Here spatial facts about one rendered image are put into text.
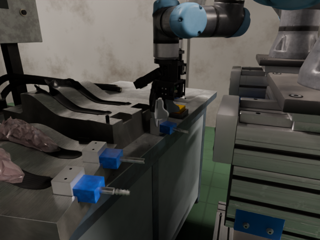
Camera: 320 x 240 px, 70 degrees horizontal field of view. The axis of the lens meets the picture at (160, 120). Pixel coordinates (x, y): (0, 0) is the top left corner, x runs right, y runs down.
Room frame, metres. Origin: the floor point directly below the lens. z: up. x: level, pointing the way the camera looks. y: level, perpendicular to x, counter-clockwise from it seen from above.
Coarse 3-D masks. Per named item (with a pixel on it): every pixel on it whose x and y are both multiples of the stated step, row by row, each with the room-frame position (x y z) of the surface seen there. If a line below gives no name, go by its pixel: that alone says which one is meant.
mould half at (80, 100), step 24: (24, 96) 0.72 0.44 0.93; (48, 96) 0.73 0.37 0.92; (72, 96) 0.78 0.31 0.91; (96, 96) 0.84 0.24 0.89; (24, 120) 0.73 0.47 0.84; (48, 120) 0.67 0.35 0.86; (72, 120) 0.62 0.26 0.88; (96, 120) 0.59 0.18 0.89; (120, 120) 0.59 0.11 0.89; (144, 120) 0.70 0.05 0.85; (120, 144) 0.58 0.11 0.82
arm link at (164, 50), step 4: (156, 44) 0.67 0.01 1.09; (160, 44) 0.66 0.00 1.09; (164, 44) 0.66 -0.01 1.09; (168, 44) 0.66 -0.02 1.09; (172, 44) 0.66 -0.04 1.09; (176, 44) 0.67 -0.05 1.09; (156, 48) 0.67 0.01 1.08; (160, 48) 0.66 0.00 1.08; (164, 48) 0.66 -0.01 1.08; (168, 48) 0.66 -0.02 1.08; (172, 48) 0.66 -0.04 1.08; (176, 48) 0.67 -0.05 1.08; (156, 52) 0.67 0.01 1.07; (160, 52) 0.66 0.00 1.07; (164, 52) 0.66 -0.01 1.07; (168, 52) 0.66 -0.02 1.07; (172, 52) 0.66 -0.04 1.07; (176, 52) 0.67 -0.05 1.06; (156, 56) 0.67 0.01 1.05; (160, 56) 0.66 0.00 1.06; (164, 56) 0.66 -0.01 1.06; (168, 56) 0.66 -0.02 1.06; (172, 56) 0.67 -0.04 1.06; (176, 56) 0.68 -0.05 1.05
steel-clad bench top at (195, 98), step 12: (120, 84) 1.50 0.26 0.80; (132, 84) 1.50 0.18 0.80; (120, 96) 1.19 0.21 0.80; (132, 96) 1.19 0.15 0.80; (144, 96) 1.19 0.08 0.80; (192, 96) 1.19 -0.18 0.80; (204, 96) 1.19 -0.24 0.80; (192, 108) 0.98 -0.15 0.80; (0, 120) 0.83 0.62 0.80; (168, 120) 0.83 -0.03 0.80; (180, 120) 0.83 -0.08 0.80; (132, 144) 0.62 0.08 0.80; (144, 144) 0.62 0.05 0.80; (132, 156) 0.55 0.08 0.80; (120, 168) 0.49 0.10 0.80; (108, 180) 0.44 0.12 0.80
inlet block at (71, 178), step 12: (72, 168) 0.36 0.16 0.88; (60, 180) 0.32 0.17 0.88; (72, 180) 0.33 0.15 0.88; (84, 180) 0.34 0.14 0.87; (96, 180) 0.34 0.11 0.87; (60, 192) 0.32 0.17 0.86; (72, 192) 0.32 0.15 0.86; (84, 192) 0.32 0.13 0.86; (96, 192) 0.32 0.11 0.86; (108, 192) 0.33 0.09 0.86; (120, 192) 0.32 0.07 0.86
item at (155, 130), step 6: (150, 120) 0.70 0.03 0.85; (162, 120) 0.70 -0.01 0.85; (150, 126) 0.70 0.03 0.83; (162, 126) 0.68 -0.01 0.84; (168, 126) 0.67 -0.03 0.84; (174, 126) 0.69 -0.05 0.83; (150, 132) 0.70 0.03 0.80; (156, 132) 0.69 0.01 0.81; (162, 132) 0.68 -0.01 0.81; (168, 132) 0.67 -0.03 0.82; (186, 132) 0.65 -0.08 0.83
